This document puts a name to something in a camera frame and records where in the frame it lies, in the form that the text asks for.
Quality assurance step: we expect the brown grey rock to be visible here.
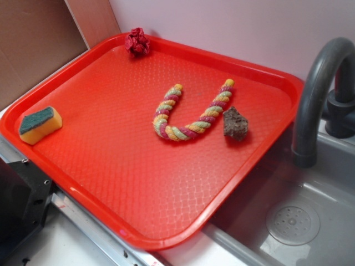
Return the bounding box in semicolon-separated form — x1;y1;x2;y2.
223;106;249;141

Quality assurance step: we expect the crumpled red paper ball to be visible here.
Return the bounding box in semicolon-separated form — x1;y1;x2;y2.
124;27;150;58

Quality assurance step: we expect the silver aluminium rail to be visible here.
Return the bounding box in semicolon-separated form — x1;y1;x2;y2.
0;137;167;266

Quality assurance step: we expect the yellow sponge green scourer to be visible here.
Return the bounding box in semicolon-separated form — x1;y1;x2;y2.
18;106;63;145

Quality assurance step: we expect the grey plastic toy sink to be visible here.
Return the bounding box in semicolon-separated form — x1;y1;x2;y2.
203;129;354;265

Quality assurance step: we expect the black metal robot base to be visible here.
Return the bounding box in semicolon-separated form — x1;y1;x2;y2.
1;160;53;248

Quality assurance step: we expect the red plastic tray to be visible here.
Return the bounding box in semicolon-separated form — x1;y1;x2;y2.
1;35;303;250

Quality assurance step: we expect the brown cardboard panel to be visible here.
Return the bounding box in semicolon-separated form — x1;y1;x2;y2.
1;1;120;110

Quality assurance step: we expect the multicoloured twisted rope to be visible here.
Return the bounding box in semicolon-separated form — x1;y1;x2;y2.
151;79;234;142

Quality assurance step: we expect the grey curved toy faucet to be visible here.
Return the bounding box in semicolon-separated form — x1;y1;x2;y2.
291;37;354;168

